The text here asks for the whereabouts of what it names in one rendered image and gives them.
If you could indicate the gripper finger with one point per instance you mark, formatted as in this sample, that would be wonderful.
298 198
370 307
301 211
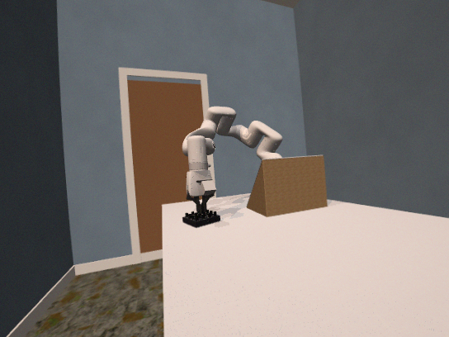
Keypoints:
196 201
204 201

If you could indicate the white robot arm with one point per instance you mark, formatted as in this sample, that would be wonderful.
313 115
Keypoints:
219 120

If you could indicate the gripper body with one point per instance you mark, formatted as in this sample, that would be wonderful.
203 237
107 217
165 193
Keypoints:
193 187

